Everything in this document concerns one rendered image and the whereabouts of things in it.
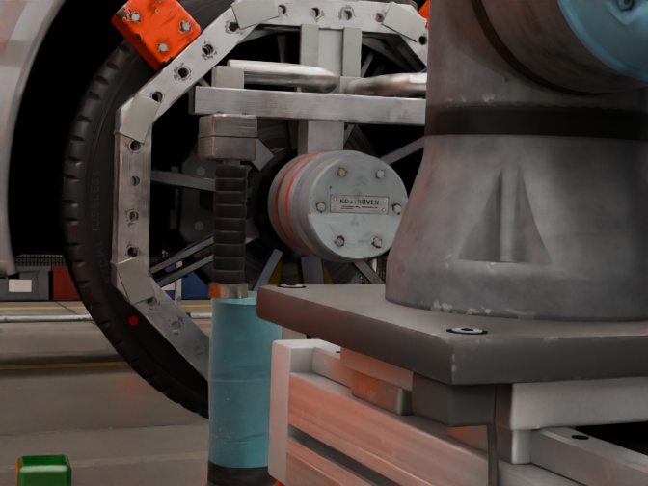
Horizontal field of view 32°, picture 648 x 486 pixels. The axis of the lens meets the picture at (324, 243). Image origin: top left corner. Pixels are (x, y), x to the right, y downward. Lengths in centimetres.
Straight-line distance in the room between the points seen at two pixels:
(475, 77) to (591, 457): 19
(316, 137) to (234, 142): 28
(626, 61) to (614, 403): 16
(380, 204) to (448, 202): 82
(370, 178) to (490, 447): 88
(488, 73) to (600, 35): 12
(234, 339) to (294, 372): 63
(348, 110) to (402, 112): 7
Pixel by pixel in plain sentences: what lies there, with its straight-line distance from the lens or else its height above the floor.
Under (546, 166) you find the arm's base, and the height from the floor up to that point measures 89.
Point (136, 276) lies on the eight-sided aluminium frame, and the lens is 144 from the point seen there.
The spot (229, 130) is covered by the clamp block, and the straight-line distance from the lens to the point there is 124.
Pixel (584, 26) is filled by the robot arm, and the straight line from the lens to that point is 44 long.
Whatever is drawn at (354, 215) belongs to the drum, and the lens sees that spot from 135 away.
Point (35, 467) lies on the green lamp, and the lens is 89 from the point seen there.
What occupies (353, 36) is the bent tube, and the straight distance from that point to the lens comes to 151.
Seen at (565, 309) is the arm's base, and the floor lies 82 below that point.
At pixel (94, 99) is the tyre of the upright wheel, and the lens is 153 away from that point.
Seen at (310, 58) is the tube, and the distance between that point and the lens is 149.
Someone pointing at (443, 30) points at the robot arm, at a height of 96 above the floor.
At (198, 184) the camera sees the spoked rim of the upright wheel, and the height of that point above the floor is 87.
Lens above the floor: 88
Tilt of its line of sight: 3 degrees down
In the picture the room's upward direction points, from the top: 2 degrees clockwise
